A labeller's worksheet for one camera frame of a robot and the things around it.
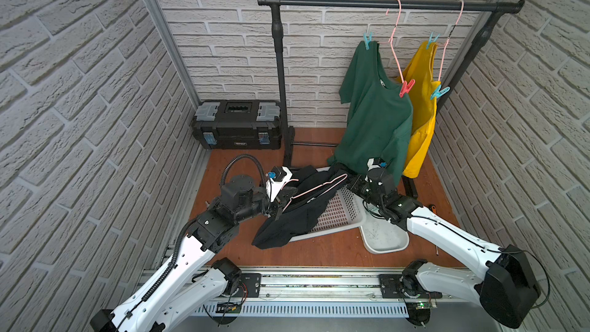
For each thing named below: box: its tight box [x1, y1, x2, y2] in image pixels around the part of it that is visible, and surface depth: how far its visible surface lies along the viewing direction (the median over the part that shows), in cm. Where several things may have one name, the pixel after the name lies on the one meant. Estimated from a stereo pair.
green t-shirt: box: [328, 41, 414, 187], surface depth 71 cm
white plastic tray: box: [358, 203, 410, 255], surface depth 85 cm
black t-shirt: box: [251, 162, 351, 250], surface depth 75 cm
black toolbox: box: [192, 99, 282, 150], surface depth 103 cm
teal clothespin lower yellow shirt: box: [430, 84, 451, 101], surface depth 58 cm
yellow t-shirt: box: [398, 41, 441, 179], surface depth 65 cm
